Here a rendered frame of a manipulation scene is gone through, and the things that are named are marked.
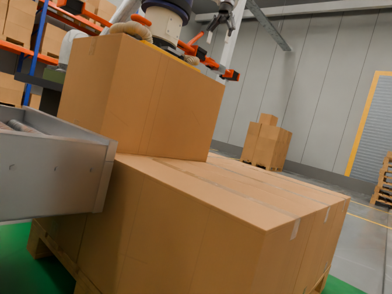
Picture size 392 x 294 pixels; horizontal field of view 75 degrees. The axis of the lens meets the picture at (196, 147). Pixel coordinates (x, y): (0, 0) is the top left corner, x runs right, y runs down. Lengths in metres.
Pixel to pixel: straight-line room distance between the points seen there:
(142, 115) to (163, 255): 0.53
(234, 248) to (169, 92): 0.69
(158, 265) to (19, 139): 0.43
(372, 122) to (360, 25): 3.48
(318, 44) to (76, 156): 11.07
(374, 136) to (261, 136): 3.76
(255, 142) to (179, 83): 7.19
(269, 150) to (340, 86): 3.98
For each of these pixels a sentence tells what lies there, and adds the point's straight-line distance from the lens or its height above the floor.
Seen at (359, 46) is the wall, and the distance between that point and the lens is 11.11.
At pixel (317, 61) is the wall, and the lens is 11.20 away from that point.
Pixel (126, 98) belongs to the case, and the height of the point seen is 0.74.
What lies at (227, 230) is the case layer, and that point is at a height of 0.51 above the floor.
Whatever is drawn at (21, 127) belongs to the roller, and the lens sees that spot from 1.18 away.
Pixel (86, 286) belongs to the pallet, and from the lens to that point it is 1.01.
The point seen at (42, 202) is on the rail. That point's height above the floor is 0.44.
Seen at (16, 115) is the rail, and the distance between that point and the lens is 1.32.
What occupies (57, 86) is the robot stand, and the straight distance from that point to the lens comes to 1.52.
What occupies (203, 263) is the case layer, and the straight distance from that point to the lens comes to 0.63.
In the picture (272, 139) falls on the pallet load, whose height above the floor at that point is 0.95.
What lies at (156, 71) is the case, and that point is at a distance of 1.02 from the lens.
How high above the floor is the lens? 0.70
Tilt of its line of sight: 4 degrees down
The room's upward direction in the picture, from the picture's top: 14 degrees clockwise
